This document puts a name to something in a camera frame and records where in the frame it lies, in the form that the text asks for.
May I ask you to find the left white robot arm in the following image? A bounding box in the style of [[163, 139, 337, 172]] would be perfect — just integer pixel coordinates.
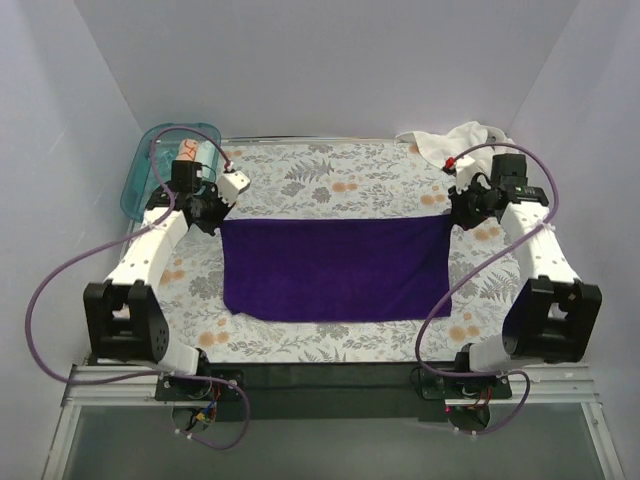
[[83, 160, 250, 400]]

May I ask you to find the purple towel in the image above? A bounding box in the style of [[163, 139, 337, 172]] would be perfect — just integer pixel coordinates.
[[221, 215, 452, 323]]

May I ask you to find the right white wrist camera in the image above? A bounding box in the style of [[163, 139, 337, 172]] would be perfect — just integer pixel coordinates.
[[443, 156, 478, 193]]

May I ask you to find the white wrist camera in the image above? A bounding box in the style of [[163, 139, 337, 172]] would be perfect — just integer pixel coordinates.
[[443, 156, 478, 193], [216, 171, 251, 207]]

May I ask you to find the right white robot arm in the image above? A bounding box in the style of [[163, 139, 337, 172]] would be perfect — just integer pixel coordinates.
[[449, 153, 602, 398]]

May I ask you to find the mint rolled towel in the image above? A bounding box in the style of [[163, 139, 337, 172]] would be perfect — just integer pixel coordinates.
[[195, 141, 216, 176]]

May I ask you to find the floral table mat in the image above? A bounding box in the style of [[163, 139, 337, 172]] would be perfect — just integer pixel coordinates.
[[157, 142, 520, 363]]

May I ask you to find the white towel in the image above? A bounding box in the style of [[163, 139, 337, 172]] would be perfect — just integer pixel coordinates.
[[394, 121, 512, 169]]

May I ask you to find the orange patterned rolled towel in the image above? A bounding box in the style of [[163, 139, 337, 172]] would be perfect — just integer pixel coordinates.
[[176, 138, 200, 162]]

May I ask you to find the teal plastic tray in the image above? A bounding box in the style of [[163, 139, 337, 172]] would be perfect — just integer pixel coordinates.
[[120, 122, 221, 223]]

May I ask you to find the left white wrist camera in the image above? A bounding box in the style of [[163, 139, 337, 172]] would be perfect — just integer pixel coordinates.
[[216, 171, 251, 207]]

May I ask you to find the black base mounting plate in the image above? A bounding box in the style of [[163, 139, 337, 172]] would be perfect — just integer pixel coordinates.
[[155, 362, 512, 429]]

